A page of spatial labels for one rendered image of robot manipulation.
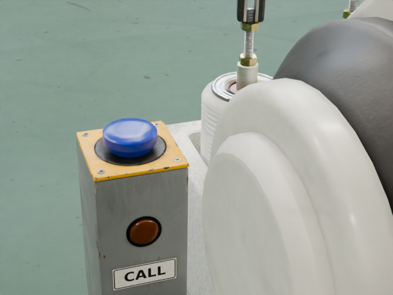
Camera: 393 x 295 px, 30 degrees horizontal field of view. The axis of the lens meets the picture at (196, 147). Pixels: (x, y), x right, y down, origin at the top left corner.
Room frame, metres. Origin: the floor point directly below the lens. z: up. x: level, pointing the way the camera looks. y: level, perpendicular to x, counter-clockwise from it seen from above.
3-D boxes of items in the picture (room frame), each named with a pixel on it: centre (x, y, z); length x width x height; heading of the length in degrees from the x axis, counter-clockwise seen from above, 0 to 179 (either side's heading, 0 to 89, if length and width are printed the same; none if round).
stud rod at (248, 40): (0.71, -0.05, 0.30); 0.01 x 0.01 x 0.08
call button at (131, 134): (0.47, 0.05, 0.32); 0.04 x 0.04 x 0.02
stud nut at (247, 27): (0.71, -0.05, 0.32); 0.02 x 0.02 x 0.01; 7
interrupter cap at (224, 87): (0.71, -0.05, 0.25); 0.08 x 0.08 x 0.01
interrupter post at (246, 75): (0.71, -0.05, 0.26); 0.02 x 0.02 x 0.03
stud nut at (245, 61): (0.71, -0.05, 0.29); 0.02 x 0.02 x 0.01; 7
